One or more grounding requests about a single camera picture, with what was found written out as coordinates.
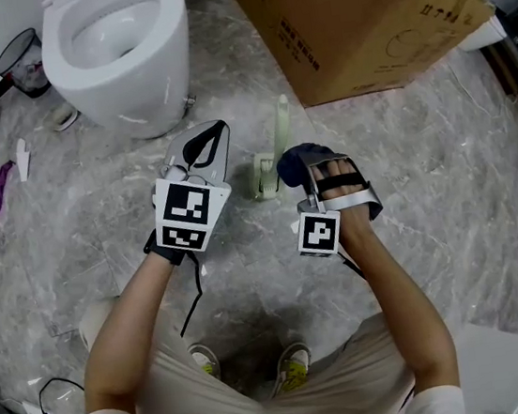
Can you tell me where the white paper piece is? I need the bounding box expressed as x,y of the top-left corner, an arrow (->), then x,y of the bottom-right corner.
11,136 -> 35,184

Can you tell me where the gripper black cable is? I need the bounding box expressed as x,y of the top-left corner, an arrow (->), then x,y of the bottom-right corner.
169,251 -> 209,339
338,249 -> 367,284

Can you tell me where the clear tape roll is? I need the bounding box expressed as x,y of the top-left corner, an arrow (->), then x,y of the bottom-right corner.
47,101 -> 82,134

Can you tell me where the person's left shoe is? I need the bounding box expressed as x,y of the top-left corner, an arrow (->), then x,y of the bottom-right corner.
187,341 -> 223,384

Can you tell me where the person's shoe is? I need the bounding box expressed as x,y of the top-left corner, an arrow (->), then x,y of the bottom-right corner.
263,340 -> 316,398
187,341 -> 223,384

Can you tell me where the dark blue cloth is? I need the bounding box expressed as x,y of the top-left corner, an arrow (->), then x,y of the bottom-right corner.
273,137 -> 349,192

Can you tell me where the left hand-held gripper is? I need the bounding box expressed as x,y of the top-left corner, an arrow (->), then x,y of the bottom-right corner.
142,117 -> 247,259

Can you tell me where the thin white cable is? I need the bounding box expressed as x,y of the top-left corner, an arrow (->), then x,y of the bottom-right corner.
446,53 -> 518,114

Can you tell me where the white rectangular basin panel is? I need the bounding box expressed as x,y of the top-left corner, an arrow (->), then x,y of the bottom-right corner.
444,316 -> 518,414

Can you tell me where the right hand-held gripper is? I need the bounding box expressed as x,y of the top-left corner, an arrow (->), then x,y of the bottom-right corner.
284,143 -> 389,261

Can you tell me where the black plug cable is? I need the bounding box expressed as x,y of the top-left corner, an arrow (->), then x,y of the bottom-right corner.
36,374 -> 88,414

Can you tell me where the black wrist strap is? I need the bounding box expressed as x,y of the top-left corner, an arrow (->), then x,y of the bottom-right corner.
141,224 -> 188,270

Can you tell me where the black mesh waste bin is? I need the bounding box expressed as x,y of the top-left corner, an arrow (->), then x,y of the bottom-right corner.
0,25 -> 54,104

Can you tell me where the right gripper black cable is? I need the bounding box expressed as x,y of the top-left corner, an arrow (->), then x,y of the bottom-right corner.
338,249 -> 367,284

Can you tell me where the person's left forearm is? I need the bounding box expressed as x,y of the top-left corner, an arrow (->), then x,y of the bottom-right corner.
66,250 -> 194,414

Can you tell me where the person's right hand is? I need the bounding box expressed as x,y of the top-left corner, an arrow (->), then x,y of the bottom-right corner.
309,154 -> 366,203

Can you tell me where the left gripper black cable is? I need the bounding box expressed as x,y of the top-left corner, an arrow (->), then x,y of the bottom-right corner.
169,251 -> 209,339

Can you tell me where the person's right forearm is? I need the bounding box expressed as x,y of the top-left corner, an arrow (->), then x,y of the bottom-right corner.
333,192 -> 462,402

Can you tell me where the white toilet with raised lid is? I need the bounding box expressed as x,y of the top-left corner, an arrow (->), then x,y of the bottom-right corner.
33,0 -> 204,153

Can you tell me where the large brown cardboard box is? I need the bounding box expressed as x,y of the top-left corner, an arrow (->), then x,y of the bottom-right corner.
230,0 -> 506,116

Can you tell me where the person's right shoe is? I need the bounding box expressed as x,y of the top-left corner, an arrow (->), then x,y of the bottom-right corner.
263,340 -> 316,398

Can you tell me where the pale green floor brush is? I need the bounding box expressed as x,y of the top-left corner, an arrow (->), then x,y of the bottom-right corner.
239,92 -> 302,202

